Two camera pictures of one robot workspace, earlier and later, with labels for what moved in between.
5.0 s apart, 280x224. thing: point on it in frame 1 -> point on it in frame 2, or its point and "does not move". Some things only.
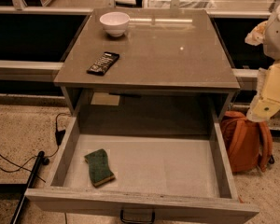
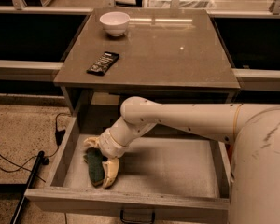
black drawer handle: [121, 217] does not move
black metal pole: [28, 188] does not move
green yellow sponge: [100, 172] does not move
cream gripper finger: [257, 35] -> [93, 142]
